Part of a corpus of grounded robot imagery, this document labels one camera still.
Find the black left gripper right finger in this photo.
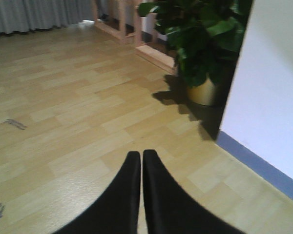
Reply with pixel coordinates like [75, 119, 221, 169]
[143, 149, 242, 234]

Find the light wooden shelf frame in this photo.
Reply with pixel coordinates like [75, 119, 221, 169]
[93, 0, 177, 75]

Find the grey pleated curtain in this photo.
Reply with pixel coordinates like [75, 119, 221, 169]
[0, 0, 94, 34]

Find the green potted plant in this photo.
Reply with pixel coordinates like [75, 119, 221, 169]
[137, 0, 252, 106]

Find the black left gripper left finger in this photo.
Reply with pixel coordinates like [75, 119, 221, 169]
[56, 151, 140, 234]

